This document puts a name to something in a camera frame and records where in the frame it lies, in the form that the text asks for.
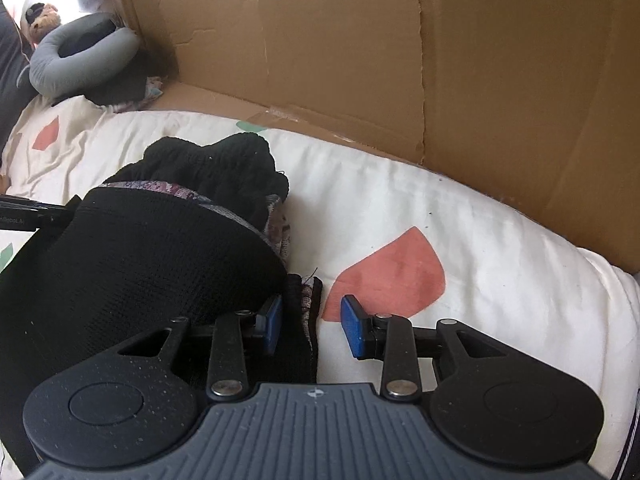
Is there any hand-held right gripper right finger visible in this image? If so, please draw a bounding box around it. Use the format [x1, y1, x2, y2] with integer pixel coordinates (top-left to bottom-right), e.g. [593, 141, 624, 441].
[341, 295, 521, 402]

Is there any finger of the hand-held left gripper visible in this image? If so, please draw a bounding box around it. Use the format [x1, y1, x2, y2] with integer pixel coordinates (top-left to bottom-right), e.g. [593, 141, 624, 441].
[0, 194, 83, 233]

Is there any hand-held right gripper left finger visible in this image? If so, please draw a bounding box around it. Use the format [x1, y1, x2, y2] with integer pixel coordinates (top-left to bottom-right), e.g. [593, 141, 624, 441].
[117, 296, 284, 402]

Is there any black garment with patterned panels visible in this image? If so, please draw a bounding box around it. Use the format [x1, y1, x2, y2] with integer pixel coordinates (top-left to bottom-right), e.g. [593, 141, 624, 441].
[0, 132, 323, 476]

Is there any dark grey pillow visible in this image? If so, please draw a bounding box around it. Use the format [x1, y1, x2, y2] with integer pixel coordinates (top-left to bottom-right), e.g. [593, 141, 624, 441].
[0, 0, 33, 153]

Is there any grey neck pillow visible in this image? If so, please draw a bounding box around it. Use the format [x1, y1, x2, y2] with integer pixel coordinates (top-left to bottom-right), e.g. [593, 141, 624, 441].
[29, 14, 142, 100]

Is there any cream bear print bedsheet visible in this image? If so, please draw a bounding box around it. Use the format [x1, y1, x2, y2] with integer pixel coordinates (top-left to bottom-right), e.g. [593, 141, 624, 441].
[0, 95, 640, 480]

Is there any black cloth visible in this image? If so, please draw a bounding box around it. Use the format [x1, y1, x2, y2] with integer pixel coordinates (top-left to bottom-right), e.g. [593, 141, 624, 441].
[87, 67, 151, 106]

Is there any small floral cloth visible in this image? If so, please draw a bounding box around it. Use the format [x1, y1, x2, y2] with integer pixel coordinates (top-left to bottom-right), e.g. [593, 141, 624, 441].
[107, 76, 163, 111]

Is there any brown teddy bear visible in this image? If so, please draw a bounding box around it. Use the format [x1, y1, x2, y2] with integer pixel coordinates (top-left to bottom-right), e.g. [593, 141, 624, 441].
[22, 2, 62, 41]

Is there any brown cardboard sheet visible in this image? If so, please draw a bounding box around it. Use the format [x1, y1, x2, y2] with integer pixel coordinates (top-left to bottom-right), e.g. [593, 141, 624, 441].
[127, 0, 640, 273]

